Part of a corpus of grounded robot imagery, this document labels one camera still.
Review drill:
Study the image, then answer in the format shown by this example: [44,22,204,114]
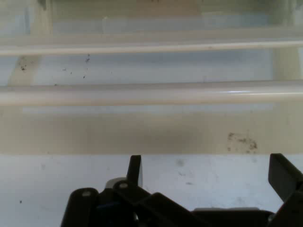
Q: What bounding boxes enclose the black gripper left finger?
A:
[60,155,190,227]

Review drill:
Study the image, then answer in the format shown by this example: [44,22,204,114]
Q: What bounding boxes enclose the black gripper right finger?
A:
[267,153,303,227]

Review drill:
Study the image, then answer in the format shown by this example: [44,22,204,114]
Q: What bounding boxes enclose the white plastic dish rack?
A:
[0,0,303,156]

